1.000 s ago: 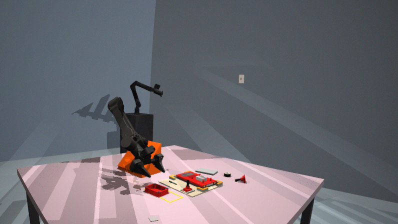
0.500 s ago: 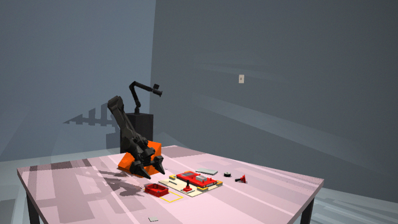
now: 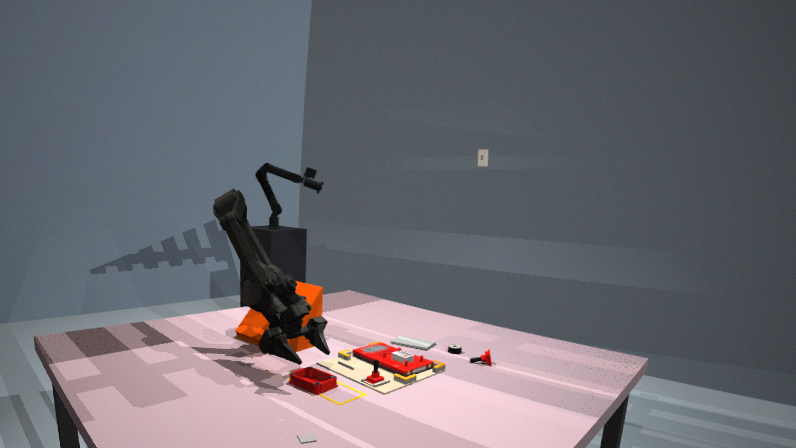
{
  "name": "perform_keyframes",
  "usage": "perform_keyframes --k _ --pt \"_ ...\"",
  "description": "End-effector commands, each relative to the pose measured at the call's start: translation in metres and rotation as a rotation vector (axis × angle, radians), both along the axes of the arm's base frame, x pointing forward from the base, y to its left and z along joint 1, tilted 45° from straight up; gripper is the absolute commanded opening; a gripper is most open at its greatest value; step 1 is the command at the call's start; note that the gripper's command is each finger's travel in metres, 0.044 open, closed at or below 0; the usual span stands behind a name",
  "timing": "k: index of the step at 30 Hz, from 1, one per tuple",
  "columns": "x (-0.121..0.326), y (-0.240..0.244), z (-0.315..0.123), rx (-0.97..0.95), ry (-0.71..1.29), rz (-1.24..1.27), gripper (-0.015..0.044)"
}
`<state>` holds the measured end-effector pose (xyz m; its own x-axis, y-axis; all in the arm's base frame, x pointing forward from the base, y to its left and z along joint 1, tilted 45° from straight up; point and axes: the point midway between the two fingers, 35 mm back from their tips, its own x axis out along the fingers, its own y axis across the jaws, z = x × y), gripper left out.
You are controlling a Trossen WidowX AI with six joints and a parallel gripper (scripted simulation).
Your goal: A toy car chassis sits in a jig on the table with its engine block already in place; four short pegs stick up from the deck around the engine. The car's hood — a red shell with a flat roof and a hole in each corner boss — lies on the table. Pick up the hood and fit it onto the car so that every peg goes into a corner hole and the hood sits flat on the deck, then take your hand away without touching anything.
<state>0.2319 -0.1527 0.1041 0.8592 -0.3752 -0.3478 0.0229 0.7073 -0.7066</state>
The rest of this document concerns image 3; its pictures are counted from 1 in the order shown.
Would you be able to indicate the red translucent shell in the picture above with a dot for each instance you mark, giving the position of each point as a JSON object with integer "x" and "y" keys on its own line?
{"x": 313, "y": 380}

